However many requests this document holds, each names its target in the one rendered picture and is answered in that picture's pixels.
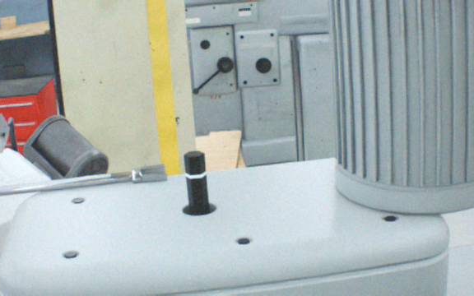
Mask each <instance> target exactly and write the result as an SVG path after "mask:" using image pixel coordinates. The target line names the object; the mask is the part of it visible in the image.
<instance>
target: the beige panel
mask: <svg viewBox="0 0 474 296"><path fill-rule="evenodd" d="M53 10H54V22H55V28H56V39H57V45H58V61H59V67H60V73H61V76H60V79H61V85H62V90H63V101H64V113H65V118H66V119H67V120H68V121H69V122H70V124H71V125H72V126H73V127H74V128H75V129H77V130H78V131H79V132H80V133H81V134H82V135H83V136H84V137H85V138H86V139H87V140H88V141H89V142H90V143H91V144H92V145H93V146H94V147H95V148H96V149H97V150H101V151H103V152H104V154H105V155H106V156H107V157H108V159H109V171H108V173H107V174H109V173H122V172H131V169H135V168H140V167H146V165H150V166H152V165H153V164H165V173H167V176H169V175H178V174H185V167H184V155H185V154H186V153H188V151H192V150H197V148H196V138H195V128H194V119H193V100H192V90H191V81H190V71H189V61H188V43H187V34H186V25H185V24H186V16H185V6H184V0H53Z"/></svg>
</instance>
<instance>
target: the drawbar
mask: <svg viewBox="0 0 474 296"><path fill-rule="evenodd" d="M184 167H185V173H187V174H190V175H198V174H203V173H205V172H206V161H205V154H204V153H202V152H201V151H200V150H192V151H188V153H186V154H185V155H184ZM185 177H186V175H185ZM186 185H187V195H188V204H189V213H190V216H202V215H209V214H210V211H209V200H208V190H207V175H206V174H205V176H204V177H202V178H188V177H186Z"/></svg>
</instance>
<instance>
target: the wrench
mask: <svg viewBox="0 0 474 296"><path fill-rule="evenodd" d="M131 180H132V183H133V184H136V183H154V182H162V181H168V180H167V173H165V164H153V165H152V166H150V165H146V167H140V168H135V169H131V172H122V173H109V174H102V175H96V176H88V177H81V178H68V179H62V178H61V180H60V179H55V180H49V181H41V182H35V183H22V184H17V185H10V186H4V187H0V197H3V196H9V195H16V194H22V193H29V192H47V191H53V190H61V189H67V188H74V187H86V186H93V185H101V184H107V183H120V182H127V181H131Z"/></svg>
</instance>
